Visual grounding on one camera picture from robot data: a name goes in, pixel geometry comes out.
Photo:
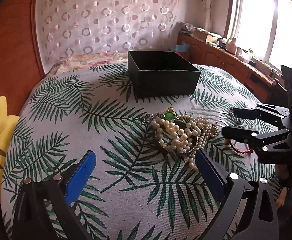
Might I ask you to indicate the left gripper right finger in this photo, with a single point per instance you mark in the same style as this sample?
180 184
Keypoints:
259 218

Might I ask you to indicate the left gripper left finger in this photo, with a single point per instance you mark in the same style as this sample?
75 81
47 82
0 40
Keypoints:
31 219

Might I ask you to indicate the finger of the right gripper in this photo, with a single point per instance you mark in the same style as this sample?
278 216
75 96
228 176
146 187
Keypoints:
246 136
256 113

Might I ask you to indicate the silver patterned bangle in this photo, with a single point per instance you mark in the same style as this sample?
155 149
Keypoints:
175 145

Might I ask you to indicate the black jewelry box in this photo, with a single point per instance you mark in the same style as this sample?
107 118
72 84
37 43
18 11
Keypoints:
161 73

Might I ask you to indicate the right hand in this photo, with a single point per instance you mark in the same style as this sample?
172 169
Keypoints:
281 198

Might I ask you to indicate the wooden side cabinet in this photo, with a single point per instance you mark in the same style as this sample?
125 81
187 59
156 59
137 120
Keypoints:
267 90

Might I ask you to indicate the pink ceramic jar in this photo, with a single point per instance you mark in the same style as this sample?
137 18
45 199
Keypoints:
231 46

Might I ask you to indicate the green gemstone brooch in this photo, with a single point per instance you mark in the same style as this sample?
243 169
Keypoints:
170 115

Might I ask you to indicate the cardboard box on cabinet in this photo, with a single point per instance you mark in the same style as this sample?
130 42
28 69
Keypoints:
206 36

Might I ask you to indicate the palm leaf print cloth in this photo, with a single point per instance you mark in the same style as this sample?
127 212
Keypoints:
135 191

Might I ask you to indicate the wooden headboard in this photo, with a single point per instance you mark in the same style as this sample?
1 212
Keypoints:
20 63

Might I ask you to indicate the floral bedspread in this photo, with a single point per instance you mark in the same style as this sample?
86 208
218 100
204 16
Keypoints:
84 61

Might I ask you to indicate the pink circle pattern curtain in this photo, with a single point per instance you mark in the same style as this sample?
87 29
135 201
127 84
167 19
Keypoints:
81 27

